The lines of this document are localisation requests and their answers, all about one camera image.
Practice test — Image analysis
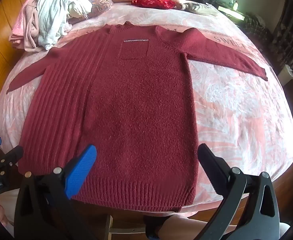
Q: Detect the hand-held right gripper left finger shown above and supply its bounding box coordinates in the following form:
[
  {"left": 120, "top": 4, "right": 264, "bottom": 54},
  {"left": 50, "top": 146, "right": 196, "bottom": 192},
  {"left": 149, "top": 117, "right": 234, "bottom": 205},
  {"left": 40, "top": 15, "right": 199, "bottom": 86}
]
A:
[{"left": 13, "top": 144, "right": 104, "bottom": 240}]

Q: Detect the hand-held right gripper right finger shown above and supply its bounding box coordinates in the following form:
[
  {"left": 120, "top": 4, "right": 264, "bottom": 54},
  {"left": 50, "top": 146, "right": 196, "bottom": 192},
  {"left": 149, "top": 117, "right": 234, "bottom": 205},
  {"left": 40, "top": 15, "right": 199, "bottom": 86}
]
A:
[{"left": 197, "top": 144, "right": 280, "bottom": 240}]

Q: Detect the maroon knit sweater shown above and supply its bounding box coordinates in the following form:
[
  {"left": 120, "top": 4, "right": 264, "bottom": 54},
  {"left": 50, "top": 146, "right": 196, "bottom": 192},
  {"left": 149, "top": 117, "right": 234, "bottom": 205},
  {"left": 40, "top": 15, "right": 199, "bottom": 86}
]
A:
[{"left": 6, "top": 21, "right": 268, "bottom": 213}]

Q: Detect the pink patterned bedsheet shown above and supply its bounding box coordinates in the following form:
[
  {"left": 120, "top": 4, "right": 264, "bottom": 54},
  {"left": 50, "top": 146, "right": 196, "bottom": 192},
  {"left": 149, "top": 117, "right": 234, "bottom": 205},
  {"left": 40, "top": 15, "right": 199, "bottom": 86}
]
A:
[{"left": 0, "top": 1, "right": 293, "bottom": 214}]

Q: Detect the wooden wardrobe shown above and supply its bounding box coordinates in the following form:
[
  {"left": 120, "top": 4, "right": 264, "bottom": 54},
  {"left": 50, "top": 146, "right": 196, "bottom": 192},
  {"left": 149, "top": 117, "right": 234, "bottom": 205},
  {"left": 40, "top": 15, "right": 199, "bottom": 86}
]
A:
[{"left": 0, "top": 0, "right": 48, "bottom": 103}]

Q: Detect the small white box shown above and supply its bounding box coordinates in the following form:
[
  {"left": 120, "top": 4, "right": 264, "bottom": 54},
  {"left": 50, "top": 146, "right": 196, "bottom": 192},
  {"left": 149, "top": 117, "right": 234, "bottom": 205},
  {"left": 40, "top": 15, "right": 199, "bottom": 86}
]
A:
[{"left": 278, "top": 65, "right": 293, "bottom": 86}]

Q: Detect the pale pink garment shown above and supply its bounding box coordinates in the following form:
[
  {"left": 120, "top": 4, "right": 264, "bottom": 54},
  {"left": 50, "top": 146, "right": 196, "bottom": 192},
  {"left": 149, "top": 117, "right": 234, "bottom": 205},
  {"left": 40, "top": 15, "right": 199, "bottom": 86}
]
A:
[{"left": 9, "top": 0, "right": 52, "bottom": 53}]

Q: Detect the light blue garment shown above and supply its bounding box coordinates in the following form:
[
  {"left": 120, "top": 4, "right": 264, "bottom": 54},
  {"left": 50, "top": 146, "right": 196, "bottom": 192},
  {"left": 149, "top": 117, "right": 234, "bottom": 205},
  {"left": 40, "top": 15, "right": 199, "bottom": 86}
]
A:
[{"left": 36, "top": 0, "right": 93, "bottom": 51}]

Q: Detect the dark floral curtain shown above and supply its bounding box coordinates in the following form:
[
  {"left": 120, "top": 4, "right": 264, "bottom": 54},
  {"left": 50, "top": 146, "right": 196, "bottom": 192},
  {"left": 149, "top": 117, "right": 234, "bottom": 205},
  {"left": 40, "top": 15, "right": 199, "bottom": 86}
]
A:
[{"left": 244, "top": 0, "right": 293, "bottom": 68}]

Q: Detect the beige printed cloth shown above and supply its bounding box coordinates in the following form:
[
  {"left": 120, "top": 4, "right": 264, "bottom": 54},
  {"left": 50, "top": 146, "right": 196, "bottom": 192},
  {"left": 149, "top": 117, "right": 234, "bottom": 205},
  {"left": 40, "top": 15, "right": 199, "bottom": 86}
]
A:
[{"left": 178, "top": 1, "right": 219, "bottom": 17}]

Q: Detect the cream garment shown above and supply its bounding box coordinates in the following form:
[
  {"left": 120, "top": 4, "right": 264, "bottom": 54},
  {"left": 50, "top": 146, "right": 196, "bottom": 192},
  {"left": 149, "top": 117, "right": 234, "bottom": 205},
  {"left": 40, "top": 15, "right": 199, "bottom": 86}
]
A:
[{"left": 67, "top": 1, "right": 92, "bottom": 21}]

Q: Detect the red embroidered pouch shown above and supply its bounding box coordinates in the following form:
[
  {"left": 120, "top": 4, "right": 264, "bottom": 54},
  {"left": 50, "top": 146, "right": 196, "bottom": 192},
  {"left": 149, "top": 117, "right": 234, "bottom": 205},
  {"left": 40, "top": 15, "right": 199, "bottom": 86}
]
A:
[{"left": 131, "top": 0, "right": 177, "bottom": 9}]

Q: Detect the wooden bed frame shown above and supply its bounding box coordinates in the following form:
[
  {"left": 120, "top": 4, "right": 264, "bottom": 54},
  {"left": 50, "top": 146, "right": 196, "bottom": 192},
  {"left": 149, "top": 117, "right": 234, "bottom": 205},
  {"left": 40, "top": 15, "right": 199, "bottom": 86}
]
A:
[{"left": 96, "top": 200, "right": 269, "bottom": 240}]

